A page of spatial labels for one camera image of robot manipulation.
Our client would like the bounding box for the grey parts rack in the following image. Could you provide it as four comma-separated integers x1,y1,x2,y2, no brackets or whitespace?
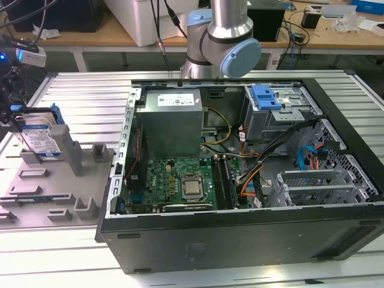
0,124,116,229

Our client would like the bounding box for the wooden desk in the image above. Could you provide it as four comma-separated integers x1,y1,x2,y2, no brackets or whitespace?
0,0,384,73

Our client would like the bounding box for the white flat box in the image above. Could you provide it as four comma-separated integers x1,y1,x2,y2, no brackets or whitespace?
320,5,358,19

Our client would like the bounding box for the green RAM stick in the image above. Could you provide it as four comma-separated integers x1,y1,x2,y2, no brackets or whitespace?
14,194,53,205

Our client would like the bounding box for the blue plastic drive latch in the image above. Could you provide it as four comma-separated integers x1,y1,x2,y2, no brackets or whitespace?
251,85,284,111

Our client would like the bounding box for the clear plastic bag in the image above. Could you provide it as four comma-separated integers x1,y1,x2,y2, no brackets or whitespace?
334,14,365,33

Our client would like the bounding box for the black case fan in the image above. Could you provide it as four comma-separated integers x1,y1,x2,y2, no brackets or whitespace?
125,122,148,193

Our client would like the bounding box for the black computer tower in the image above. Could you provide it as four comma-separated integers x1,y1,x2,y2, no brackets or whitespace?
5,0,104,33

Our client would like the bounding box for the small black box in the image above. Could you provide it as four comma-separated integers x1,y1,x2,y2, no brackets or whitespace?
301,9,319,29

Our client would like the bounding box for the black cable bundle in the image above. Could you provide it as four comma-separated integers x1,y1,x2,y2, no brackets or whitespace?
235,118,323,209

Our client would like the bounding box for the crumpled white paper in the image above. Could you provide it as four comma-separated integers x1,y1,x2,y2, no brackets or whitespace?
32,23,62,41

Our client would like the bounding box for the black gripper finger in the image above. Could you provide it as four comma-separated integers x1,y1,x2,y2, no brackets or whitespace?
0,89,22,133

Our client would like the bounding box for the CPU socket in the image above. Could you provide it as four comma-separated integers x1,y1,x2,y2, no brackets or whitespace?
178,172,211,203

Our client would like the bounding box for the grey power supply unit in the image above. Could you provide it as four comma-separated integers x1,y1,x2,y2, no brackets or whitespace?
135,88,208,159

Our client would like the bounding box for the blue data wire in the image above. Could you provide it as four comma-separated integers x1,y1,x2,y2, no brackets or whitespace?
296,145,316,172

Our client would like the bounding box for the blue cardboard box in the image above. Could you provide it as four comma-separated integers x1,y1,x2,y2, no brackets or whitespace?
350,0,384,14

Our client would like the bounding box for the metal disk bay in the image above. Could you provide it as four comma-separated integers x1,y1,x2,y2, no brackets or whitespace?
266,169,379,208

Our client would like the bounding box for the large black box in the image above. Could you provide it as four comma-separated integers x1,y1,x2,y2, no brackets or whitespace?
247,5,286,43

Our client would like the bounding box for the white paper sheet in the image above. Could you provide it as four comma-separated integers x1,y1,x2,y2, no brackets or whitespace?
356,17,384,31

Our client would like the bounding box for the metal optical drive cage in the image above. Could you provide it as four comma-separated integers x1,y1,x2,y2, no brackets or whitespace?
241,83,323,144

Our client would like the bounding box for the black RAM slot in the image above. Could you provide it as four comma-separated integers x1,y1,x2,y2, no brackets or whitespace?
221,155,235,210
216,154,229,211
211,154,224,211

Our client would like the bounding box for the silver CPU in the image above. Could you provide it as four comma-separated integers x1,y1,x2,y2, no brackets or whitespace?
183,179,203,196

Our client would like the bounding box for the white orange wire bundle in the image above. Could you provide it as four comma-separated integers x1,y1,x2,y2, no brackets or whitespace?
223,148,262,160

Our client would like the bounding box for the hard disk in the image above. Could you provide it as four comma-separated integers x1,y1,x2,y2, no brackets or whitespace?
10,103,66,160

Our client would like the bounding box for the yellow black power cable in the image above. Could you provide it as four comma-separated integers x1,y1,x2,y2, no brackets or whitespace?
200,107,232,148

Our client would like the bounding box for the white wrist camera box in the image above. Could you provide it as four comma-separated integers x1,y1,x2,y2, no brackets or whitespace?
15,46,47,68

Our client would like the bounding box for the orange yellow wire bundle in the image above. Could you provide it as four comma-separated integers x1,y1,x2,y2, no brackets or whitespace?
238,166,266,199

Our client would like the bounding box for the red orange power wire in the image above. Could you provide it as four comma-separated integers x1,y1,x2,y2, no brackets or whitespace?
310,143,330,173

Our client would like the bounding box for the white printer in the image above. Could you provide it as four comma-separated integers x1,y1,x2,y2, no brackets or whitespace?
103,0,211,47

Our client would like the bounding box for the black open PC case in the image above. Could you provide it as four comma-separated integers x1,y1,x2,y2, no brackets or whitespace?
95,69,384,275

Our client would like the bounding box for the green motherboard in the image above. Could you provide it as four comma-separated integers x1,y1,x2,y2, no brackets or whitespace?
125,155,241,214

